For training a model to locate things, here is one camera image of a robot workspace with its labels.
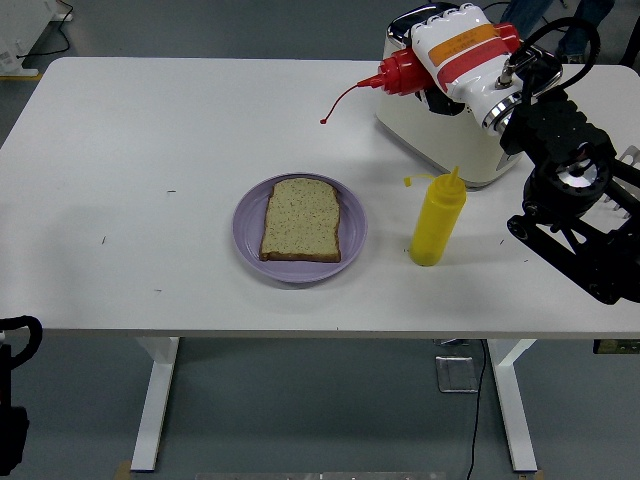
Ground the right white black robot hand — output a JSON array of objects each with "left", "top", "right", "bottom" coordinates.
[{"left": 409, "top": 2, "right": 525, "bottom": 126}]

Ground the red squeeze bottle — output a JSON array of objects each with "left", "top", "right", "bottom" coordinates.
[{"left": 319, "top": 22, "right": 522, "bottom": 125}]

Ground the speckled bread slice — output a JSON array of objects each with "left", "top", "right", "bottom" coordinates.
[{"left": 258, "top": 177, "right": 343, "bottom": 264}]

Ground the cream chrome toaster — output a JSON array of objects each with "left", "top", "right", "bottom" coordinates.
[{"left": 374, "top": 4, "right": 564, "bottom": 190}]

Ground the person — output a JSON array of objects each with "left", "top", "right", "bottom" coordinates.
[{"left": 502, "top": 0, "right": 616, "bottom": 65}]

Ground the yellow squeeze bottle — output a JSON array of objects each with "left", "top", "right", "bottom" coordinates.
[{"left": 402, "top": 165, "right": 468, "bottom": 268}]

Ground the silver metal toast rack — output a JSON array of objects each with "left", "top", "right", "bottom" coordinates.
[{"left": 602, "top": 144, "right": 640, "bottom": 221}]

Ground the purple round plate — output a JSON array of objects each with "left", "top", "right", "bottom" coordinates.
[{"left": 232, "top": 172, "right": 369, "bottom": 285}]

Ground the metal floor socket plate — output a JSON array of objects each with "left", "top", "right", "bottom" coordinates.
[{"left": 434, "top": 355, "right": 480, "bottom": 394}]

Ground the table control box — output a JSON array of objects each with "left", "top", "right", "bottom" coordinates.
[{"left": 593, "top": 338, "right": 640, "bottom": 355}]

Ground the white table leg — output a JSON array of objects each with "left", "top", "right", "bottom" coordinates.
[
  {"left": 487, "top": 338, "right": 540, "bottom": 473},
  {"left": 130, "top": 336, "right": 181, "bottom": 473}
]

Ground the white equipment cabinet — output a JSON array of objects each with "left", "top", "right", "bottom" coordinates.
[{"left": 0, "top": 0, "right": 76, "bottom": 81}]

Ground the black floor cable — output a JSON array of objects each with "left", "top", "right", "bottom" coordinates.
[{"left": 464, "top": 339, "right": 489, "bottom": 480}]

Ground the black cable by cabinet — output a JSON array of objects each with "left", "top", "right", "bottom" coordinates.
[{"left": 17, "top": 0, "right": 76, "bottom": 62}]

